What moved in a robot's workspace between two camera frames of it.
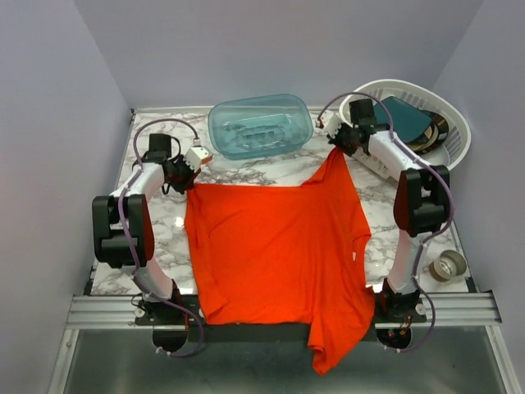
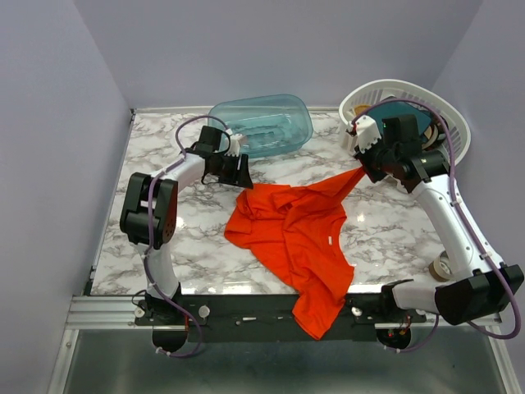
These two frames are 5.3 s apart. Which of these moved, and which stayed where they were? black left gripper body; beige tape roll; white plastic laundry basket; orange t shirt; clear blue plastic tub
Moved: orange t shirt; black left gripper body
Stayed: clear blue plastic tub; beige tape roll; white plastic laundry basket
